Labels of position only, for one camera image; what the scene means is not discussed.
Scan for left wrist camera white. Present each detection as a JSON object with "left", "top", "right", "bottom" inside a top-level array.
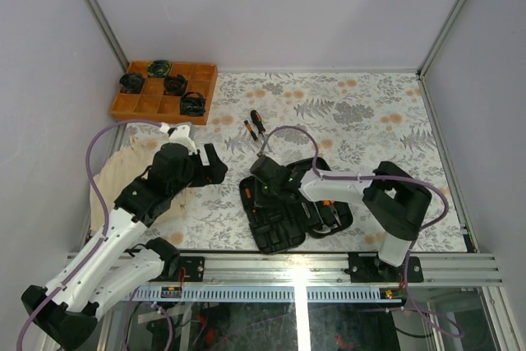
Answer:
[{"left": 159, "top": 122, "right": 197, "bottom": 155}]

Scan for floral table cloth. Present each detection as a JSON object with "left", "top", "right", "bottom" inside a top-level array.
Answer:
[{"left": 145, "top": 73, "right": 450, "bottom": 251}]

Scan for steel claw hammer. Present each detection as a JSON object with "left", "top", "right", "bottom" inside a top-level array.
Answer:
[{"left": 308, "top": 223, "right": 342, "bottom": 239}]

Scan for large black orange screwdriver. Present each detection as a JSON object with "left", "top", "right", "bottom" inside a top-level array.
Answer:
[{"left": 250, "top": 109, "right": 272, "bottom": 156}]

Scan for black plastic tool case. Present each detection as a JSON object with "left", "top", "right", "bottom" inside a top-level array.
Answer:
[{"left": 239, "top": 159, "right": 353, "bottom": 255}]

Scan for dark rolled band centre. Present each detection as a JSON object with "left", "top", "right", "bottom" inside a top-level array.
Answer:
[{"left": 164, "top": 74, "right": 187, "bottom": 96}]

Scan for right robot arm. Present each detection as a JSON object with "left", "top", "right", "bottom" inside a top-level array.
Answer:
[{"left": 250, "top": 155, "right": 431, "bottom": 281}]

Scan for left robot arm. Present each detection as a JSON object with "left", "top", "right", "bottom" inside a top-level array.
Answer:
[{"left": 21, "top": 143, "right": 228, "bottom": 350}]

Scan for dark rolled fabric band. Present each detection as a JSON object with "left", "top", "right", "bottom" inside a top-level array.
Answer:
[{"left": 180, "top": 91, "right": 206, "bottom": 117}]

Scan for orange handled pliers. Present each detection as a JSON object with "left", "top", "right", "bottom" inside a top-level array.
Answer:
[{"left": 322, "top": 200, "right": 342, "bottom": 228}]

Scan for small black orange screwdriver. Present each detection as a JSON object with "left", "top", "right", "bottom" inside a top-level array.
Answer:
[{"left": 243, "top": 120, "right": 264, "bottom": 150}]

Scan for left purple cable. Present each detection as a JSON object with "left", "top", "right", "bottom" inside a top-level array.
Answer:
[{"left": 16, "top": 119, "right": 169, "bottom": 351}]

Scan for dark rolled band outside tray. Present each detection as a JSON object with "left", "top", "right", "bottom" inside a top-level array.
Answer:
[{"left": 118, "top": 72, "right": 145, "bottom": 95}]

